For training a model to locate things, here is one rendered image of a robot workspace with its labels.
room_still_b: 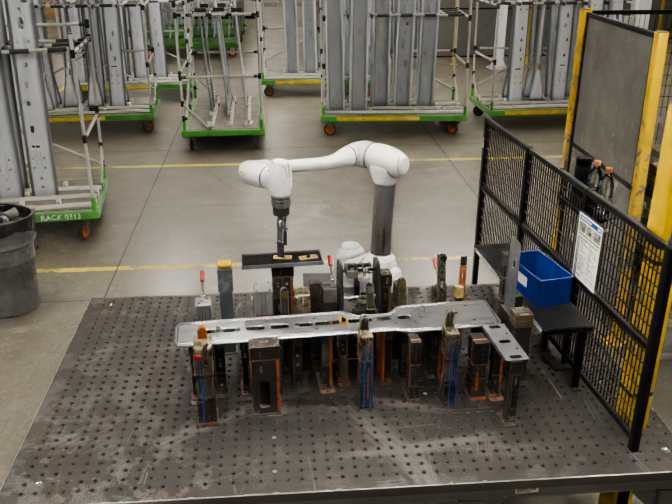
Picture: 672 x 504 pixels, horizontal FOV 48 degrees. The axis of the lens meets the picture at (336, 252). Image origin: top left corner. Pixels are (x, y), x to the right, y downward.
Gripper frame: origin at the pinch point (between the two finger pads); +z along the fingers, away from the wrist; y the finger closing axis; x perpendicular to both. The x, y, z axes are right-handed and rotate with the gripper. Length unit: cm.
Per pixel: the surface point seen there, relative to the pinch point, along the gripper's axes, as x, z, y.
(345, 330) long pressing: 30, 21, 38
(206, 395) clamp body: -25, 37, 63
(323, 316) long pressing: 19.8, 20.5, 26.0
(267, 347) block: -1, 18, 57
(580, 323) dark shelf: 127, 17, 34
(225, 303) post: -25.7, 23.8, 9.2
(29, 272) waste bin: -197, 90, -160
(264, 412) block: -3, 49, 57
